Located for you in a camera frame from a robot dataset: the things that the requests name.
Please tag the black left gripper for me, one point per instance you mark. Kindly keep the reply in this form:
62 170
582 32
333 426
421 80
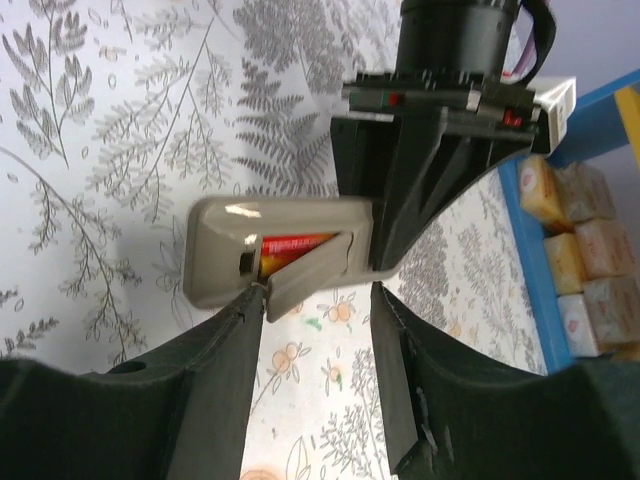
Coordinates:
460 119

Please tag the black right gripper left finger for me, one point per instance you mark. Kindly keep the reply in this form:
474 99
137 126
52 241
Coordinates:
179 411

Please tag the yellow soap box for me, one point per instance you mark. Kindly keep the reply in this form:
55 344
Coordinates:
539 196

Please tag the floral tablecloth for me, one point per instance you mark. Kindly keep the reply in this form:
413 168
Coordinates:
116 116

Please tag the red yellow battery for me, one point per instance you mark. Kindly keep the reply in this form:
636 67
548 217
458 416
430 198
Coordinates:
279 251

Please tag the grey battery cover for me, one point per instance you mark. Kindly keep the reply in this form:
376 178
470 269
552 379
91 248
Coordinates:
338 262

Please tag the blue shelf unit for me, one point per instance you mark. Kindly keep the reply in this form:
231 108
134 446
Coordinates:
604 132

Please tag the grey remote control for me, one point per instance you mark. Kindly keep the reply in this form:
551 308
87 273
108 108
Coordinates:
224 238

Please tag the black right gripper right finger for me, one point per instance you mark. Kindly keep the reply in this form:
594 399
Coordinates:
451 412

